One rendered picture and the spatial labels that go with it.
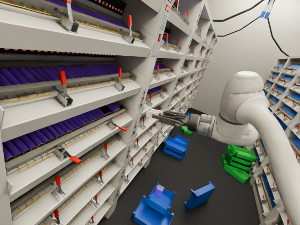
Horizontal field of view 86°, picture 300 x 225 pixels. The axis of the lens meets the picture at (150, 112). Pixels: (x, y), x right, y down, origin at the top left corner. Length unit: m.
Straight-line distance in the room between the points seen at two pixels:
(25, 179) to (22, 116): 0.19
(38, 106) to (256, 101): 0.59
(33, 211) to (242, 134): 0.75
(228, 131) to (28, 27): 0.62
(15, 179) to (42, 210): 0.20
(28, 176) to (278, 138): 0.66
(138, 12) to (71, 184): 0.80
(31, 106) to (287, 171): 0.63
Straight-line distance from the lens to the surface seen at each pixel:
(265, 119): 0.53
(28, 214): 0.73
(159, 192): 1.74
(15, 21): 0.39
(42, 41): 0.41
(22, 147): 0.60
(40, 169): 0.58
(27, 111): 0.46
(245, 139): 0.67
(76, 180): 0.80
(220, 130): 0.66
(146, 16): 0.85
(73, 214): 0.94
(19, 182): 0.56
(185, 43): 1.49
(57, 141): 0.62
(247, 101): 0.55
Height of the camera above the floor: 1.35
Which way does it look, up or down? 23 degrees down
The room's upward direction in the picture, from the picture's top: 17 degrees clockwise
